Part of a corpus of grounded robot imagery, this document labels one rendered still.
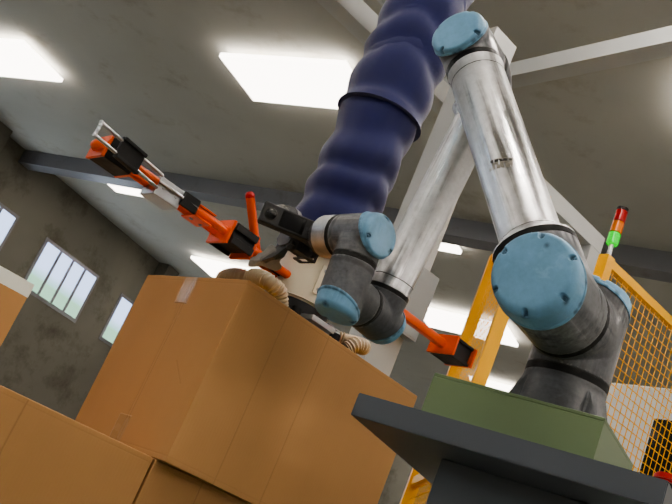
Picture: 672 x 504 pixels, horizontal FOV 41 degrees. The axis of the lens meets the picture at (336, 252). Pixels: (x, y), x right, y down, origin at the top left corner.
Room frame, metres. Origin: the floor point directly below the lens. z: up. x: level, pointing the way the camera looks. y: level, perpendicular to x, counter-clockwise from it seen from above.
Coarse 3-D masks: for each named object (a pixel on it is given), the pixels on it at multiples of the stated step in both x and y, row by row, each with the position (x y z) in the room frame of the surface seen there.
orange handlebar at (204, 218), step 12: (96, 144) 1.77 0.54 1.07; (144, 168) 1.83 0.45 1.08; (144, 180) 1.88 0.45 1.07; (156, 180) 1.85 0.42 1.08; (192, 216) 1.94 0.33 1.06; (204, 216) 1.94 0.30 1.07; (204, 228) 2.00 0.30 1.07; (216, 228) 1.97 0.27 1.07; (228, 228) 1.98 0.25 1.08; (276, 276) 2.14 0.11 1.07; (288, 276) 2.11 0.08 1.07; (408, 312) 2.04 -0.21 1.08; (408, 324) 2.07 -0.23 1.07; (420, 324) 2.07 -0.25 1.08; (432, 336) 2.10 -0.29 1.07
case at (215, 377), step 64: (128, 320) 2.11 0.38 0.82; (192, 320) 1.91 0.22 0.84; (256, 320) 1.85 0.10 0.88; (128, 384) 2.01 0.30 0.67; (192, 384) 1.83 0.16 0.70; (256, 384) 1.89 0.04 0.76; (320, 384) 1.99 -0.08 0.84; (384, 384) 2.11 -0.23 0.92; (192, 448) 1.84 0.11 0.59; (256, 448) 1.93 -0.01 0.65; (320, 448) 2.04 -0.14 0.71; (384, 448) 2.16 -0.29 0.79
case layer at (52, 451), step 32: (0, 416) 1.65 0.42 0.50; (32, 416) 1.68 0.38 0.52; (64, 416) 1.71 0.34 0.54; (0, 448) 1.67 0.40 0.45; (32, 448) 1.70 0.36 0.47; (64, 448) 1.73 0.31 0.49; (96, 448) 1.76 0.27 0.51; (128, 448) 1.80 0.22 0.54; (0, 480) 1.68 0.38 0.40; (32, 480) 1.71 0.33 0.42; (64, 480) 1.74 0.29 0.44; (96, 480) 1.78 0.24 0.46; (128, 480) 1.81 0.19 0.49; (160, 480) 1.85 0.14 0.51; (192, 480) 1.89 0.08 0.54
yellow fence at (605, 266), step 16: (608, 256) 3.41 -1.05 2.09; (608, 272) 3.43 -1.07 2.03; (624, 272) 3.50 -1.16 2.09; (640, 288) 3.58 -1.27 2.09; (640, 304) 3.62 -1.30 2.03; (656, 304) 3.67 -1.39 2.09; (640, 320) 3.64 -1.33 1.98; (624, 384) 3.65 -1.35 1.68; (656, 384) 3.78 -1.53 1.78; (640, 400) 3.73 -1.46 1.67; (656, 400) 3.79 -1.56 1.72; (624, 416) 3.68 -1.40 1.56; (624, 448) 3.71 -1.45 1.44
